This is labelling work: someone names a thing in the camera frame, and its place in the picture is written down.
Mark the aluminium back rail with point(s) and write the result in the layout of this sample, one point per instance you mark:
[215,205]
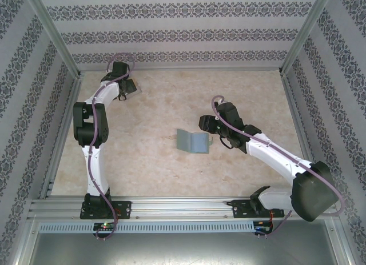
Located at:
[180,69]

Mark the grey metal sheet panel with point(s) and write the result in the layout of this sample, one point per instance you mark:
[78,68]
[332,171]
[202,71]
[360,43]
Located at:
[183,248]

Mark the aluminium side rail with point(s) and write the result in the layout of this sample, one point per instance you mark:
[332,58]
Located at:
[61,139]
[298,119]

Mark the clear plastic card stand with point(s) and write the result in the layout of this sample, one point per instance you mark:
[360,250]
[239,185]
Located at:
[138,89]

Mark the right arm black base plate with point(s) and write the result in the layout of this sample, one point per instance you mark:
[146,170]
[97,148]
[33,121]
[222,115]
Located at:
[241,209]

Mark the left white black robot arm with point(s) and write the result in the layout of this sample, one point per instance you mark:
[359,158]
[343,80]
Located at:
[91,173]

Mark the aluminium mounting rail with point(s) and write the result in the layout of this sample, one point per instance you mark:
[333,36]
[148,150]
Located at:
[180,208]

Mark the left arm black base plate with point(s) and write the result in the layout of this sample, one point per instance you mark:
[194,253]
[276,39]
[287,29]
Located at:
[124,209]

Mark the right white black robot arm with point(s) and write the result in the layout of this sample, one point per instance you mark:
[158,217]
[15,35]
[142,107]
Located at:
[280,159]

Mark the aluminium frame post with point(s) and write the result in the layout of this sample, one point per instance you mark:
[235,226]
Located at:
[54,33]
[306,33]

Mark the green card holder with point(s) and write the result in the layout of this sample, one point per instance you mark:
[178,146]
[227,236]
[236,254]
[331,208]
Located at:
[197,142]

